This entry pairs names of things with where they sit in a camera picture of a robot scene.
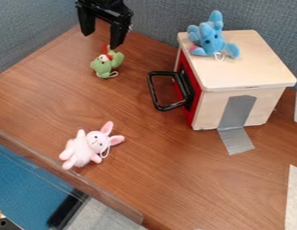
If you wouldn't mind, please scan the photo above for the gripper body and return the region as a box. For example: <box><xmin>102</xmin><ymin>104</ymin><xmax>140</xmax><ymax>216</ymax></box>
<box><xmin>74</xmin><ymin>0</ymin><xmax>135</xmax><ymax>24</ymax></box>

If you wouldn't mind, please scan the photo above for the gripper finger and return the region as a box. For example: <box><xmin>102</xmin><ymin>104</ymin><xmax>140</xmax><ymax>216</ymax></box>
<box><xmin>75</xmin><ymin>6</ymin><xmax>98</xmax><ymax>37</ymax></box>
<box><xmin>108</xmin><ymin>22</ymin><xmax>133</xmax><ymax>50</ymax></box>

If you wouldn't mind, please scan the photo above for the pink plush bunny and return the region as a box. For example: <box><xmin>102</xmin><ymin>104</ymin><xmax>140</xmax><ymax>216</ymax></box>
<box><xmin>57</xmin><ymin>120</ymin><xmax>127</xmax><ymax>171</ymax></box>

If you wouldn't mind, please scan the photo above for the green plush frog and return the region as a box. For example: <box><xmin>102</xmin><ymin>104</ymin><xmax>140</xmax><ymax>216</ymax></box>
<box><xmin>89</xmin><ymin>43</ymin><xmax>127</xmax><ymax>80</ymax></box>

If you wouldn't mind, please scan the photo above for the drawer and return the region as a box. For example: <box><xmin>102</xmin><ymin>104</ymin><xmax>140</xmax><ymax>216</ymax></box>
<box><xmin>146</xmin><ymin>49</ymin><xmax>205</xmax><ymax>128</ymax></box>

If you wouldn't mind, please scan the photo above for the blue plush animal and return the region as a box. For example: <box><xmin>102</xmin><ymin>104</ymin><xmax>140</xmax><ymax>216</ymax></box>
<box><xmin>186</xmin><ymin>9</ymin><xmax>242</xmax><ymax>62</ymax></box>

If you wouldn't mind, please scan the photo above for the cabinet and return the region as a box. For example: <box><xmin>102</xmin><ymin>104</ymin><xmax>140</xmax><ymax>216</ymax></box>
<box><xmin>173</xmin><ymin>29</ymin><xmax>297</xmax><ymax>131</ymax></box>

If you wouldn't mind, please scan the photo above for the grey tape strip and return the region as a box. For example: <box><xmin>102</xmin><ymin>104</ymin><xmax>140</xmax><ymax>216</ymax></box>
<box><xmin>216</xmin><ymin>94</ymin><xmax>258</xmax><ymax>156</ymax></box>

